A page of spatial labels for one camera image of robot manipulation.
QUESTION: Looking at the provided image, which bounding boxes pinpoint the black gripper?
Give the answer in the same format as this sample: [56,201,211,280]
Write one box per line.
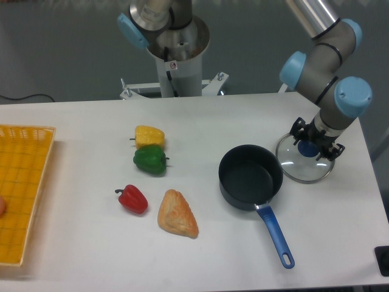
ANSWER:
[289,117,345,161]

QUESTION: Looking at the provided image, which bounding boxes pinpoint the glass lid blue knob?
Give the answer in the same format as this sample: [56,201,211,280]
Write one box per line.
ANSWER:
[275,134,335,184]

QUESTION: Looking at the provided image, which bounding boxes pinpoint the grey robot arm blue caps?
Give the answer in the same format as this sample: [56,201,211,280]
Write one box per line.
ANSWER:
[117,1,372,161]

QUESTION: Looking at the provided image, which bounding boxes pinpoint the black object at table edge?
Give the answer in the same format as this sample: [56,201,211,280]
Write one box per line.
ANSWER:
[374,246,389,277]

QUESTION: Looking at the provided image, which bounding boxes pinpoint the toy puff pastry turnover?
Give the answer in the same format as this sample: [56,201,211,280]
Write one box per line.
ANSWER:
[157,189,199,239]

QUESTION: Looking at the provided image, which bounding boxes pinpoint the green toy bell pepper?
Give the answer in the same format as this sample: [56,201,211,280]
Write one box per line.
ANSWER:
[133,145,169,176]

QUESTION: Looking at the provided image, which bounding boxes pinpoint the yellow toy bell pepper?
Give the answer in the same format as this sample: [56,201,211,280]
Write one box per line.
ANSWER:
[130,125,165,149]

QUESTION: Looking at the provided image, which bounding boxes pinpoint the red toy bell pepper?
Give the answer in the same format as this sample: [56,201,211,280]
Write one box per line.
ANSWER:
[115,184,148,214]

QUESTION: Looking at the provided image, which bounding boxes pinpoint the yellow woven basket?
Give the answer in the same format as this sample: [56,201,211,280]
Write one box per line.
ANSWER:
[1,125,56,266]

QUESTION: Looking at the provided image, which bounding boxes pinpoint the dark saucepan blue handle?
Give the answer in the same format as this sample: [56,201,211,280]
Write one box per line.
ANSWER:
[218,145,295,269]

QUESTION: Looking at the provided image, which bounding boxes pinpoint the white metal base frame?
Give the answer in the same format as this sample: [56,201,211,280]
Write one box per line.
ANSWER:
[119,72,289,100]

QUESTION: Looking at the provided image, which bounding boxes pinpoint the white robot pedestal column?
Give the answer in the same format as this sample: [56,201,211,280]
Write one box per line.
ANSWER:
[148,16,210,98]

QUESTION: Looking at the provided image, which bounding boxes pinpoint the black cable on floor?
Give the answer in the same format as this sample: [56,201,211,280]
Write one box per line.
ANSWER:
[0,93,57,102]

